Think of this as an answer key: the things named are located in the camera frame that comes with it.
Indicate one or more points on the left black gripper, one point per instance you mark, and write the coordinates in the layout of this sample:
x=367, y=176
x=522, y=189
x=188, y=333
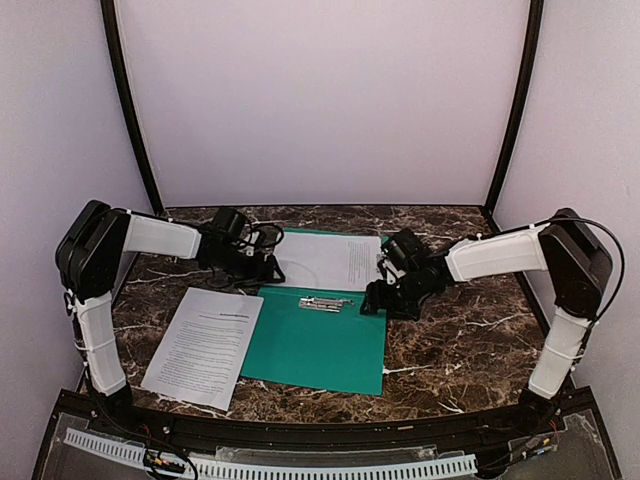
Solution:
x=257, y=270

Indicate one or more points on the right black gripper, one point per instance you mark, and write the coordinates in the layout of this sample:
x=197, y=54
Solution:
x=388, y=298

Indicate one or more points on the white paper sheet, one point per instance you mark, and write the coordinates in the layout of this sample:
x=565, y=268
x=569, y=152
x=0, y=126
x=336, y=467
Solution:
x=324, y=261

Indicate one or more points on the printed paper sheet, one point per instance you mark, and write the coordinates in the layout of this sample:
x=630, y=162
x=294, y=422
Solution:
x=200, y=356

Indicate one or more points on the green plastic folder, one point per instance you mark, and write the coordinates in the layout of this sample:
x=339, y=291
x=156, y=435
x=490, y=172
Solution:
x=340, y=352

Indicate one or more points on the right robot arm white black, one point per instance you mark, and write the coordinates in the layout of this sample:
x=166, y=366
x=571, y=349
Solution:
x=565, y=246

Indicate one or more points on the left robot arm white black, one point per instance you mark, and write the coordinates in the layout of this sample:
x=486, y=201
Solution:
x=89, y=255

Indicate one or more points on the metal centre spring clip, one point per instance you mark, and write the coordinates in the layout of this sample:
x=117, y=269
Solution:
x=331, y=305

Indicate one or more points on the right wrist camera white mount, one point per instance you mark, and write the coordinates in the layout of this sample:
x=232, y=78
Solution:
x=401, y=253

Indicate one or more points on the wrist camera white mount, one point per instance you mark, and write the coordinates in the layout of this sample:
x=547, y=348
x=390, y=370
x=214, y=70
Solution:
x=401, y=253
x=232, y=233

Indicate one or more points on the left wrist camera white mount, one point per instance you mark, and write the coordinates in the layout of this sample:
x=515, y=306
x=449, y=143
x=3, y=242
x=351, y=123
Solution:
x=232, y=233

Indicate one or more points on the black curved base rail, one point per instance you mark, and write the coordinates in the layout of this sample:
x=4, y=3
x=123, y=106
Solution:
x=473, y=432

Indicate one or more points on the right black frame post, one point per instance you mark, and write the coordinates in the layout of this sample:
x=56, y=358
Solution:
x=521, y=91

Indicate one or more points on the black frame post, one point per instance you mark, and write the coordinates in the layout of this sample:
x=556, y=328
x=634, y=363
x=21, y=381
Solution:
x=521, y=91
x=128, y=108

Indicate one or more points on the white slotted cable duct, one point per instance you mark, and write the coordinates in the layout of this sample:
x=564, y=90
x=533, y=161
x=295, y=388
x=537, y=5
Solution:
x=237, y=463

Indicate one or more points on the left black frame post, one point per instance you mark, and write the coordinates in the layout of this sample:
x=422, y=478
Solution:
x=128, y=108

